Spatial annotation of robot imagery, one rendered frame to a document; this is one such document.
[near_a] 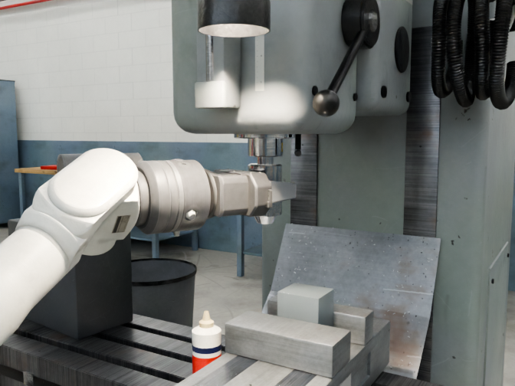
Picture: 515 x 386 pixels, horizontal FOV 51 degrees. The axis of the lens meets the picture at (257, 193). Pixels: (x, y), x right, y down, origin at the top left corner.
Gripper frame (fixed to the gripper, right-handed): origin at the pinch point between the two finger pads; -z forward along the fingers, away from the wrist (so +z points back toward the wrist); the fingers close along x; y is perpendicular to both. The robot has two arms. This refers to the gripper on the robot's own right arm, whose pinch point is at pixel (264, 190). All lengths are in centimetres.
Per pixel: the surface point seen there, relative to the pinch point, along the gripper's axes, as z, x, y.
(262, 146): 1.7, -1.8, -6.0
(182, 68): 11.2, 2.5, -15.9
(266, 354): 5.5, -8.3, 19.3
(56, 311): 19.7, 35.8, 23.6
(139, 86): -206, 553, -63
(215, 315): -145, 268, 122
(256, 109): 6.5, -7.5, -10.6
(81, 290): 16.8, 30.2, 19.0
